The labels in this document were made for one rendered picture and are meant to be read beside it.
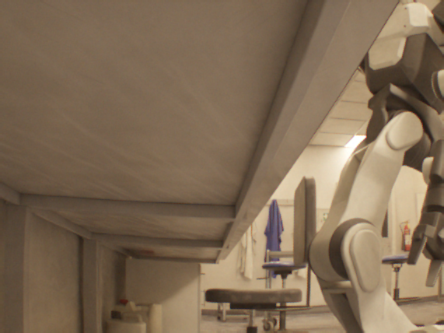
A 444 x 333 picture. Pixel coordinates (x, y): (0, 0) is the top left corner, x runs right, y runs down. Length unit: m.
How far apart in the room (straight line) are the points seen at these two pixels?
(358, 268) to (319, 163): 6.23
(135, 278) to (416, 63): 2.68
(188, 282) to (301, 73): 2.95
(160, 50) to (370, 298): 0.71
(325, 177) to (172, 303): 4.35
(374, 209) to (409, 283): 6.46
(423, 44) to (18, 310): 1.48
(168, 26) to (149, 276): 2.98
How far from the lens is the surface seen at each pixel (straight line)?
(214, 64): 0.50
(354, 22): 0.43
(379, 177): 1.06
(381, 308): 1.03
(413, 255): 0.83
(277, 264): 3.23
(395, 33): 1.26
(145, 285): 3.35
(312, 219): 1.83
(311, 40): 0.38
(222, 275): 6.67
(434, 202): 0.89
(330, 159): 7.21
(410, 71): 1.19
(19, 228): 1.44
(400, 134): 1.09
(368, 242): 0.96
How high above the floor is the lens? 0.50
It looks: 15 degrees up
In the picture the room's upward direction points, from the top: 1 degrees clockwise
